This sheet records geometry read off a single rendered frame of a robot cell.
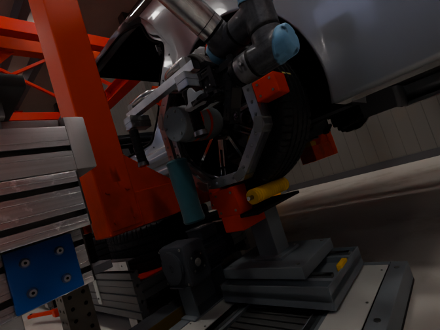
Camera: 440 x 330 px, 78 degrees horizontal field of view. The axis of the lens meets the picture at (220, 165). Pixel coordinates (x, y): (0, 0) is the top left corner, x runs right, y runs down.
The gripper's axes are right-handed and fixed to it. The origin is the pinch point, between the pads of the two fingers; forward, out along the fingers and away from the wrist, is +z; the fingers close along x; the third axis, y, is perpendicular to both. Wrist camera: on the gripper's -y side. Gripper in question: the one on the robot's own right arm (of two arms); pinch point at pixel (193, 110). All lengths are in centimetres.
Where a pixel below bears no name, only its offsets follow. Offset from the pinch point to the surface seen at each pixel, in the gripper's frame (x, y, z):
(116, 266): 2, -46, 77
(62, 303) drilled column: 28, -49, 71
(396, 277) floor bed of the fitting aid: -49, -75, -25
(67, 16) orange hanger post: 2, 70, 56
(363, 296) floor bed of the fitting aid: -35, -75, -17
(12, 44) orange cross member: -32, 182, 251
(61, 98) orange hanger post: 10, 34, 66
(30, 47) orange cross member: -48, 183, 251
